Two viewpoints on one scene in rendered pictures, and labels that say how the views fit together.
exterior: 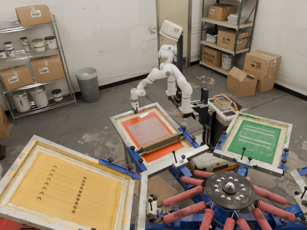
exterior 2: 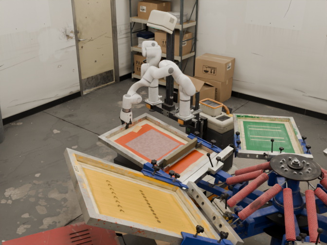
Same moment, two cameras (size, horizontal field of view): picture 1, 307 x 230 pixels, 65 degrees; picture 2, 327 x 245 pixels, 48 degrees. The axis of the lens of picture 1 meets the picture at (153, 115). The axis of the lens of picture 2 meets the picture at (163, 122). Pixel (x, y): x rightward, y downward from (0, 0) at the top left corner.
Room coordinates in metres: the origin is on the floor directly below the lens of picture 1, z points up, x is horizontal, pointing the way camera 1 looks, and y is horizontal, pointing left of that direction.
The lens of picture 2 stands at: (-0.35, 1.08, 2.51)
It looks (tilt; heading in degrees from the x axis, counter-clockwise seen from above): 26 degrees down; 335
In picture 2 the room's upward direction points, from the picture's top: straight up
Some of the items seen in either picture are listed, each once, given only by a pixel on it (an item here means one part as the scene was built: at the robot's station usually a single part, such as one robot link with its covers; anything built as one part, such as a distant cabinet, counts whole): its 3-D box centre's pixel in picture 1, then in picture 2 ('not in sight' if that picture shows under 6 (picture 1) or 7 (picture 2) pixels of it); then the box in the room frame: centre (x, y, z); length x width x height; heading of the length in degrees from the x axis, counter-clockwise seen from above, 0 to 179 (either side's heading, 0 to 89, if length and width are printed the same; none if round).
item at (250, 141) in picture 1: (254, 139); (270, 134); (1.76, -0.94, 1.05); 1.08 x 0.61 x 0.23; 147
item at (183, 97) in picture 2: (186, 90); (185, 91); (2.25, -0.36, 1.37); 0.13 x 0.10 x 0.16; 1
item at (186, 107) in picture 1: (187, 102); (185, 107); (2.26, -0.37, 1.21); 0.16 x 0.13 x 0.15; 106
